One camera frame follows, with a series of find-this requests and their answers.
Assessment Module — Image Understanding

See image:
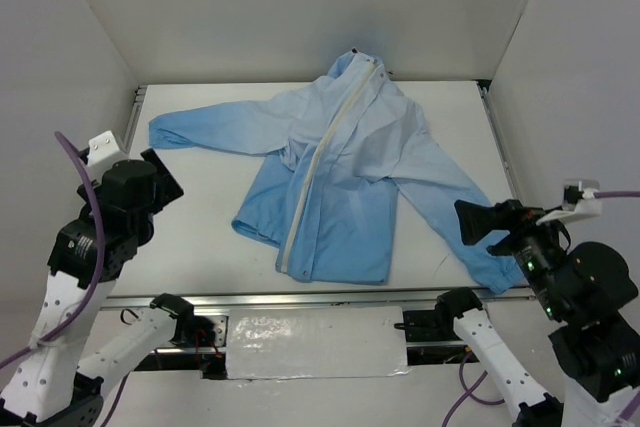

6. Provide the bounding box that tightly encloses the light blue zip jacket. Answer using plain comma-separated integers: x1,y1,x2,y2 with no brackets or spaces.
149,50,522,294

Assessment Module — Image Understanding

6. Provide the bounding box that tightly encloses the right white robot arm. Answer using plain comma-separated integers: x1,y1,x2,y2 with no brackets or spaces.
434,190,639,426

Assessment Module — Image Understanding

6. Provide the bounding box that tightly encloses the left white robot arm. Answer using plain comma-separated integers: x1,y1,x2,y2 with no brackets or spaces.
1,149,215,426

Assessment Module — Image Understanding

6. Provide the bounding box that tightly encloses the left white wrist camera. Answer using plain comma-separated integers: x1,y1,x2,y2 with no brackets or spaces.
85,130,129,181

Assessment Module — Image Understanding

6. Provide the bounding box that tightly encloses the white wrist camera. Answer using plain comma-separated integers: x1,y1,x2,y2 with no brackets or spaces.
536,179,602,225
85,130,129,181

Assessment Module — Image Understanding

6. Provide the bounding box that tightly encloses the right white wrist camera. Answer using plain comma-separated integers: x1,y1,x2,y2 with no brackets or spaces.
536,179,602,225

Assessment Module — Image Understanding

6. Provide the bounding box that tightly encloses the aluminium rail frame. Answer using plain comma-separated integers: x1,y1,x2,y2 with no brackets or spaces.
74,77,557,373

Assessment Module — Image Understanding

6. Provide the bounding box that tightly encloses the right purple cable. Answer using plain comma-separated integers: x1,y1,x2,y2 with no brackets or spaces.
442,188,640,427

